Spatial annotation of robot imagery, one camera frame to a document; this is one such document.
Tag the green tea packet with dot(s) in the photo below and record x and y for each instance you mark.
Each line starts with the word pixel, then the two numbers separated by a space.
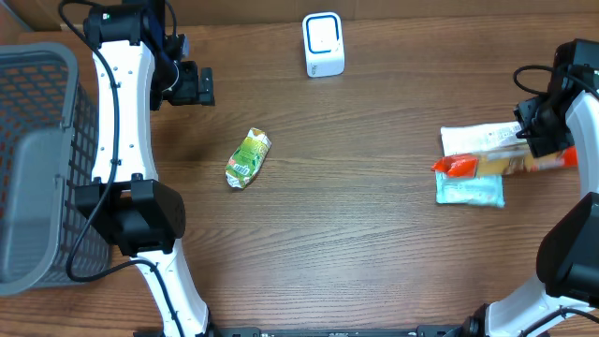
pixel 247 160

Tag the teal wet wipes pack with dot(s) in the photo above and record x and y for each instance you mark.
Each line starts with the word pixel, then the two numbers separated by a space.
pixel 480 191

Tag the orange spaghetti package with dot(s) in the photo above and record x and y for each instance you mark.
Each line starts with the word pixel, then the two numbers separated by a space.
pixel 503 161

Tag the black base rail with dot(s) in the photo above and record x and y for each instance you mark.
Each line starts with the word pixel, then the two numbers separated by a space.
pixel 420 331

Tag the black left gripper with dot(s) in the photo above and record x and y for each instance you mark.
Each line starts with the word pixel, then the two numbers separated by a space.
pixel 192 92

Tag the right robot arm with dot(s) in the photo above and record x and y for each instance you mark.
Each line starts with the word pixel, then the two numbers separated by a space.
pixel 566 278

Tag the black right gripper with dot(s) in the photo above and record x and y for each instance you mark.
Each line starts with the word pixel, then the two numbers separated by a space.
pixel 527 116

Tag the grey plastic shopping basket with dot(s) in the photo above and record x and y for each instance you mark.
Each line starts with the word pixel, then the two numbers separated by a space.
pixel 49 134

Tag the white cream tube gold cap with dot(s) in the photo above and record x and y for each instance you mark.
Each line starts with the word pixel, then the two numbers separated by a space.
pixel 479 138

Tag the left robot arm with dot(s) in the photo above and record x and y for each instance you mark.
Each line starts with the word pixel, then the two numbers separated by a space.
pixel 140 64

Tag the white barcode scanner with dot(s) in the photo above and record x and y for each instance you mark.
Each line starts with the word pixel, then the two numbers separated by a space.
pixel 323 44

